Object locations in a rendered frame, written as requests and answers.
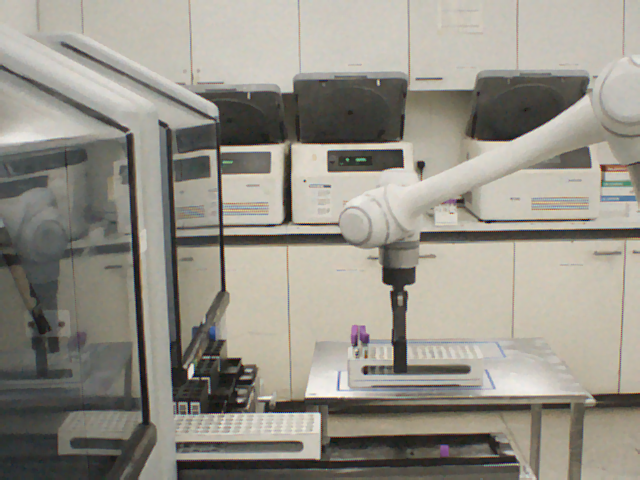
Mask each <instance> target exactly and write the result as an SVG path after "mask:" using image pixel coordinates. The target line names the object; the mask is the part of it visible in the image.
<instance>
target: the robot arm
mask: <svg viewBox="0 0 640 480"><path fill-rule="evenodd" d="M603 141H607V142H608V145H609V147H610V150H611V152H612V154H613V156H614V158H615V159H616V160H617V161H618V162H619V163H620V164H621V165H624V164H626V167H627V171H628V175H629V178H630V181H631V185H632V188H633V191H634V194H635V199H637V202H638V205H639V209H640V55H638V54H632V55H627V56H623V57H621V58H618V59H616V60H615V61H613V62H611V63H610V64H609V65H607V66H606V67H605V68H604V69H603V70H602V72H601V73H600V74H599V76H598V77H597V79H596V81H595V84H594V88H593V92H592V93H590V94H588V95H587V96H585V97H584V98H583V99H581V100H580V101H579V102H577V103H576V104H575V105H573V106H572V107H571V108H569V109H568V110H566V111H565V112H563V113H562V114H560V115H559V116H558V117H556V118H555V119H553V120H551V121H549V122H547V123H546V124H544V125H542V126H540V127H539V128H537V129H535V130H533V131H531V132H529V133H527V134H525V135H523V137H521V138H519V139H516V140H514V141H511V142H509V143H507V144H504V145H502V146H500V147H498V148H496V149H493V150H491V151H489V152H487V153H485V154H481V155H479V156H477V157H475V158H473V159H470V160H468V161H466V162H464V163H462V164H460V165H456V167H454V168H452V169H450V170H448V171H445V172H443V173H441V174H439V175H435V176H433V177H431V178H428V179H426V180H423V181H421V182H420V181H419V178H418V175H417V174H416V173H414V172H412V171H409V170H405V168H391V170H389V169H386V171H383V172H382V173H381V175H380V177H379V179H378V182H377V185H376V188H374V189H371V191H368V192H365V193H363V195H361V196H358V197H355V198H353V199H351V200H350V201H348V202H347V203H346V205H345V206H344V207H343V209H342V211H341V214H340V216H339V227H340V230H341V233H342V235H343V236H344V239H345V240H346V241H347V242H348V243H349V244H351V245H352V246H354V247H358V249H364V250H371V249H376V247H379V264H381V265H383V266H382V282H383V283H384V284H386V285H391V287H392V291H390V292H389V295H390V301H391V312H392V320H391V322H392V328H391V346H393V372H407V338H406V328H407V327H406V326H407V325H406V313H407V301H408V292H407V291H405V286H406V285H411V284H414V283H416V281H417V273H416V271H417V267H416V266H415V265H418V264H419V253H420V232H421V228H422V223H423V213H425V212H426V211H428V210H430V208H432V207H434V206H437V205H439V204H441V203H443V202H445V201H447V200H449V199H452V198H454V197H456V196H460V195H462V194H464V193H467V192H469V191H472V190H474V189H477V188H479V187H482V185H485V184H487V183H490V182H492V181H495V180H497V179H499V178H502V177H504V176H507V175H510V174H513V173H515V172H517V171H520V170H522V169H525V168H527V167H529V166H532V165H534V164H536V163H540V162H542V161H545V160H547V159H550V158H552V157H555V156H558V154H561V153H563V152H566V151H570V150H573V149H576V148H580V147H583V146H588V145H591V144H595V143H599V142H603Z"/></svg>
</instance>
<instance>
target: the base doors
mask: <svg viewBox="0 0 640 480"><path fill-rule="evenodd" d="M634 249H636V250H640V240H589V241H524V242H470V243H420V253H419V256H422V255H430V254H433V255H437V258H419V264H418V265H415V266H416V267H417V271H416V273H417V281H416V283H414V284H411V285H406V286H405V291H407V292H408V301H407V313H406V325H407V326H406V327H407V328H406V338H407V339H489V338H502V337H511V335H512V332H513V337H544V338H543V339H545V340H546V341H547V342H548V344H549V346H550V347H551V349H552V350H553V351H554V352H555V354H556V355H557V356H558V358H562V359H563V360H564V361H565V362H566V364H567V365H568V366H569V367H570V369H571V370H572V371H573V373H574V374H575V375H576V376H577V378H578V379H579V380H580V381H581V384H582V385H583V386H584V387H585V389H586V390H587V391H588V392H589V394H605V393H640V254H633V250H634ZM595 250H596V252H597V253H599V252H615V250H617V252H621V255H594V252H595ZM370 255H371V256H372V257H379V247H376V249H371V250H364V249H358V247H354V246H352V245H288V275H287V246H240V247H225V268H238V273H232V272H226V291H227V292H229V294H230V303H229V305H228V306H227V308H226V326H227V353H228V358H242V364H244V365H245V364H256V365H257V367H259V369H260V380H264V396H271V392H272V390H277V391H278V394H277V401H276V402H282V401H291V400H292V401H305V392H306V387H307V382H308V378H309V373H310V367H311V362H312V357H313V352H314V346H315V341H316V340H341V339H350V334H351V327H352V324H358V325H359V339H360V325H366V333H368V334H370V339H391V328H392V322H391V320H392V312H391V301H390V295H389V292H390V291H392V287H391V285H386V284H384V283H383V282H382V266H383V265H381V264H379V259H367V257H369V256H370ZM558 263H585V267H558ZM349 267H359V272H343V273H334V269H349ZM513 270H514V287H513ZM288 279H289V312H288ZM289 319H290V348H289ZM620 343H621V344H620ZM290 360H291V385H290ZM619 369H620V371H619Z"/></svg>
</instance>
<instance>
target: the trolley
mask: <svg viewBox="0 0 640 480"><path fill-rule="evenodd" d="M543 338H544V337H502V338H489V339H407V346H478V347H479V349H480V351H481V353H482V355H483V386H460V385H428V386H371V387H349V386H348V362H347V359H348V347H352V346H351V339H341V340H316V341H315V346H314V352H313V357H312V362H311V367H310V373H309V378H308V382H307V387H306V392H305V405H306V413H320V414H321V436H328V405H445V404H532V410H531V413H530V461H529V465H530V467H531V469H532V470H533V472H534V474H535V476H536V478H537V479H538V480H539V478H540V436H541V431H542V403H548V402H571V404H570V432H569V465H568V467H567V480H581V475H582V448H583V420H584V416H585V406H595V405H596V402H595V400H594V399H593V397H592V396H591V395H590V394H589V392H588V391H587V390H586V389H585V387H584V386H583V385H582V384H581V381H580V380H579V379H578V378H577V376H576V375H575V374H574V373H573V371H572V370H571V369H570V367H569V366H568V365H567V364H566V362H565V361H564V360H563V359H562V358H558V356H557V355H556V354H555V352H554V351H553V350H552V349H551V347H550V346H549V344H548V342H547V341H546V340H545V339H543ZM369 346H391V339H370V342H369Z"/></svg>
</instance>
